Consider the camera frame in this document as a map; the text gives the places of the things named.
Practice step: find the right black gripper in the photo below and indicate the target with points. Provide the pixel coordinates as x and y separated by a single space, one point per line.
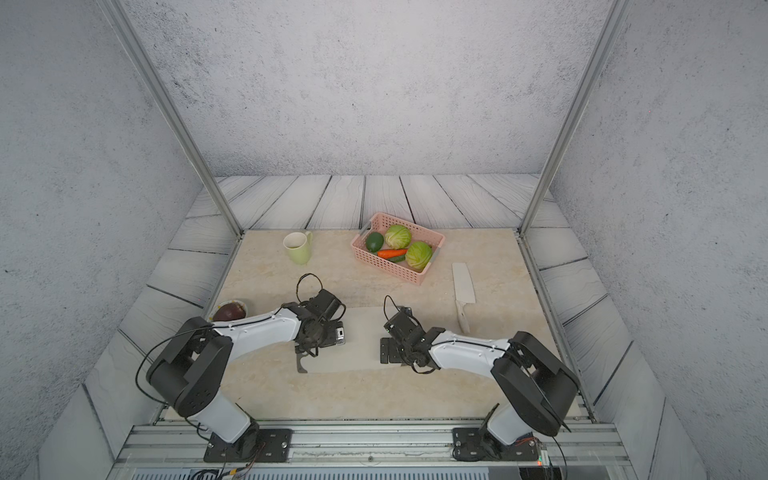
391 350

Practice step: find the white grey-rimmed cutting board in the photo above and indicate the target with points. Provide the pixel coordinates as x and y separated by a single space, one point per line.
364 328

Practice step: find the pink plastic basket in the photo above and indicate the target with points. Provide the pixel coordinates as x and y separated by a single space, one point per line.
380 222

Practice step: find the left aluminium frame post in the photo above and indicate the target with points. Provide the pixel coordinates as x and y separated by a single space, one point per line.
131 43

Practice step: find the orange carrot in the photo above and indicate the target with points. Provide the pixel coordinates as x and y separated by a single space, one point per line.
391 253

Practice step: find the dark green avocado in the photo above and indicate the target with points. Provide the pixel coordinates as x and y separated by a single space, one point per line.
374 242

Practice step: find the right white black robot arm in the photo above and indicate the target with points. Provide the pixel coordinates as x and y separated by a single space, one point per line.
538 387

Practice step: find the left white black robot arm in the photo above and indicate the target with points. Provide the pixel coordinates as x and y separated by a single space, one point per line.
188 371

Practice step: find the right aluminium frame post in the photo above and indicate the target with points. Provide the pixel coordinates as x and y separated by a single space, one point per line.
616 16

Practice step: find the light green mug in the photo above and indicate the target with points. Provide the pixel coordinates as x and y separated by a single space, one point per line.
298 246

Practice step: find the aluminium frame post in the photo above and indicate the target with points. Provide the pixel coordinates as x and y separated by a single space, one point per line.
616 16
131 43

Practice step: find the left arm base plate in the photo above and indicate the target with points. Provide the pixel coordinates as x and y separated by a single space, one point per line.
256 444

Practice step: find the small plate with rim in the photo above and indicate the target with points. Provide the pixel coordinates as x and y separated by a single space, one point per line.
242 305

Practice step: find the green cabbage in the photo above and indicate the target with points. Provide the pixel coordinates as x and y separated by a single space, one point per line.
418 255
398 236

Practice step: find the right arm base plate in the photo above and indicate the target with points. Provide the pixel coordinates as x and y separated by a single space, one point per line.
478 444

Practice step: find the aluminium mounting rail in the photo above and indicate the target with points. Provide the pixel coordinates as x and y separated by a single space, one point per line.
417 449

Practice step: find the green cabbage back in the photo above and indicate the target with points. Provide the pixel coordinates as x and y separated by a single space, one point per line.
398 236

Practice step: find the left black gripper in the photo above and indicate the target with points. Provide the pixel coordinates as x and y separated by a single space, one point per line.
337 337

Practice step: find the green cabbage front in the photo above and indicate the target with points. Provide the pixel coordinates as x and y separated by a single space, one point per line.
418 255

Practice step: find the white ceramic knife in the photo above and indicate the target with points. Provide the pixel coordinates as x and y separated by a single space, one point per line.
464 294

